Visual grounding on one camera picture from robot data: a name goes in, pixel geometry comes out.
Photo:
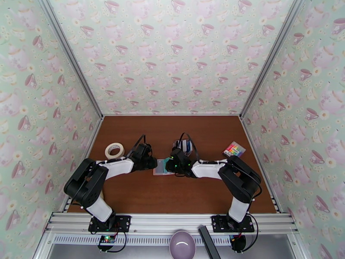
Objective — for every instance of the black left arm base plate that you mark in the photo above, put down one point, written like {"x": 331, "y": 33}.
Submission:
{"x": 122, "y": 223}

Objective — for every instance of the perforated metal strip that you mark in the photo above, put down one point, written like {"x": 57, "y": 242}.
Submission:
{"x": 151, "y": 240}

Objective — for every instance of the wide aluminium frame rail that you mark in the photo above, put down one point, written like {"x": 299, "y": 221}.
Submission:
{"x": 172, "y": 221}

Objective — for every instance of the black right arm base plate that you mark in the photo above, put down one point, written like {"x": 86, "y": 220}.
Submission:
{"x": 219, "y": 223}

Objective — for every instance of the black round controller box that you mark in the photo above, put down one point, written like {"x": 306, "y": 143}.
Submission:
{"x": 238, "y": 243}

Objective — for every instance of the small green circuit board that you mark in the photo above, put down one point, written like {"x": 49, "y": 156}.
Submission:
{"x": 107, "y": 240}

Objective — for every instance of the white masking tape roll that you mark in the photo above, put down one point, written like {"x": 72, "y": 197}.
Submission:
{"x": 114, "y": 150}

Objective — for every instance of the colourful sticky flags pack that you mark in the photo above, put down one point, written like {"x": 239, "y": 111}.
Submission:
{"x": 234, "y": 149}

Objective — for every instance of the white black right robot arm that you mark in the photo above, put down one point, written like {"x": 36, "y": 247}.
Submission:
{"x": 242, "y": 182}

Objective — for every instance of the black flat bar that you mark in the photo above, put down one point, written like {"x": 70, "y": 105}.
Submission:
{"x": 209, "y": 243}

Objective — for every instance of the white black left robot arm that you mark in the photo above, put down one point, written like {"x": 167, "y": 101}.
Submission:
{"x": 89, "y": 185}

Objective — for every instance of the purple bowl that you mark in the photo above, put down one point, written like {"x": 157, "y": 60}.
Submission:
{"x": 182, "y": 244}

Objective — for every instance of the aluminium frame post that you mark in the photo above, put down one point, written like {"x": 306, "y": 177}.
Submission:
{"x": 70, "y": 56}
{"x": 272, "y": 56}

